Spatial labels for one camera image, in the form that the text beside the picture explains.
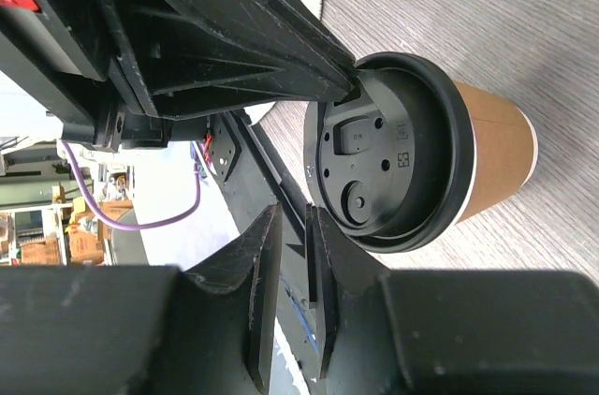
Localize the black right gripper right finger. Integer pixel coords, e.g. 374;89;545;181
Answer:
305;206;598;394

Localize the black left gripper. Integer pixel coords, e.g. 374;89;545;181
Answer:
1;0;173;151

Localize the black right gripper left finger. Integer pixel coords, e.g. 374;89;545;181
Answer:
1;204;283;394

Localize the black plastic cup lid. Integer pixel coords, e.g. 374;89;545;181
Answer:
303;52;476;254

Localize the brown paper coffee cup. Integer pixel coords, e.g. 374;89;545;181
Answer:
453;81;539;224

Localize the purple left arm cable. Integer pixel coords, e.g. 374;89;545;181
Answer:
60;140;203;231

